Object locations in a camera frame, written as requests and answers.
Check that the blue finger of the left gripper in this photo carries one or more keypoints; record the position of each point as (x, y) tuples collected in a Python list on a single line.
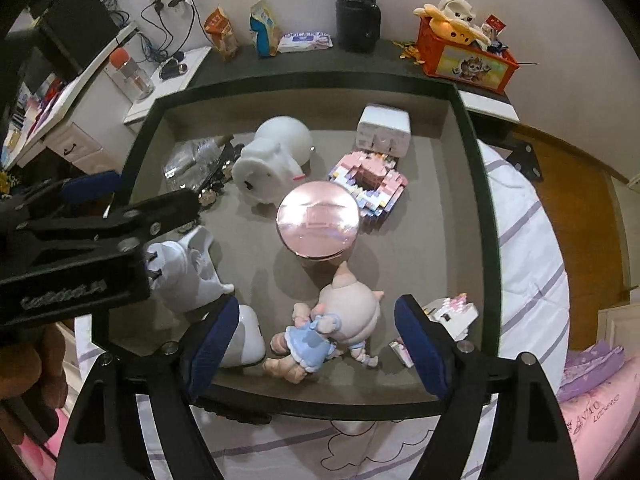
[(90, 187), (153, 217)]

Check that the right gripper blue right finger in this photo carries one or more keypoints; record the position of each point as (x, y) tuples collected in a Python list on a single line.
[(528, 439)]

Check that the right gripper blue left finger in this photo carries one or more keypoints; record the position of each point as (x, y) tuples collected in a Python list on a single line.
[(104, 437)]

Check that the clear glass refill bottle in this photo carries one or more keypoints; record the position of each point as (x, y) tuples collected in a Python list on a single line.
[(191, 163)]

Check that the pink white block figure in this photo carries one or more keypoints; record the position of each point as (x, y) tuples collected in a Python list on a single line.
[(456, 314)]

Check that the rose gold round tin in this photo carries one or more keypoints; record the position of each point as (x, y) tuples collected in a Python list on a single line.
[(319, 222)]

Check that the pig doll blue dress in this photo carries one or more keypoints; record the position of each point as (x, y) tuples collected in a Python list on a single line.
[(342, 321)]

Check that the pink block pig figure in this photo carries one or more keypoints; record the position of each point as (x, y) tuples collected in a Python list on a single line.
[(372, 180)]

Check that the white power adapter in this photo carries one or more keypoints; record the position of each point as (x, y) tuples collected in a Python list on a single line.
[(385, 130)]

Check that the left hand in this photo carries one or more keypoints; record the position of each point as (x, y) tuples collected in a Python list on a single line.
[(26, 363)]

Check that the pink bedding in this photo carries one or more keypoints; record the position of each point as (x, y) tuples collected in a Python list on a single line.
[(598, 396)]

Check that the bottle with orange cap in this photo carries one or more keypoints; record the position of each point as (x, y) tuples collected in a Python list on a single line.
[(138, 82)]

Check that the white low cabinet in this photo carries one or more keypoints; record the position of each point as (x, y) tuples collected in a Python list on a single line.
[(193, 60)]

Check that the small black device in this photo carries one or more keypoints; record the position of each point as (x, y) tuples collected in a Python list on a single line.
[(174, 67)]

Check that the black computer tower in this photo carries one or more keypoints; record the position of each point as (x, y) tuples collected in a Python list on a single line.
[(79, 29)]

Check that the pink box with grey interior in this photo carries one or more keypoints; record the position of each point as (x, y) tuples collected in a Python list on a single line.
[(440, 237)]

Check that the orange snack bag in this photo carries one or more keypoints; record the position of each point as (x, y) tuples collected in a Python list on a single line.
[(219, 28)]

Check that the blue white snack bag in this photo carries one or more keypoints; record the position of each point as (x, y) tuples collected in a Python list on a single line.
[(266, 33)]

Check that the wet wipes pack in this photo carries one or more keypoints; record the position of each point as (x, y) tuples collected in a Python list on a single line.
[(295, 42)]

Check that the black floor scale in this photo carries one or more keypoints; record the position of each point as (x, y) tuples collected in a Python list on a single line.
[(524, 159)]

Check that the black kettle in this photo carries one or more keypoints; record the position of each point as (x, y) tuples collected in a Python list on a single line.
[(358, 25)]

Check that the low black top bench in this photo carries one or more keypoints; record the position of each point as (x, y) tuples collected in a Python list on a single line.
[(336, 65)]

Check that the yellow white plush toy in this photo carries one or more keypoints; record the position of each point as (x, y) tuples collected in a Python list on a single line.
[(453, 20)]

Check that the red toy crate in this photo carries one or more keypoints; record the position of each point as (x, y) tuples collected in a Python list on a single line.
[(467, 65)]

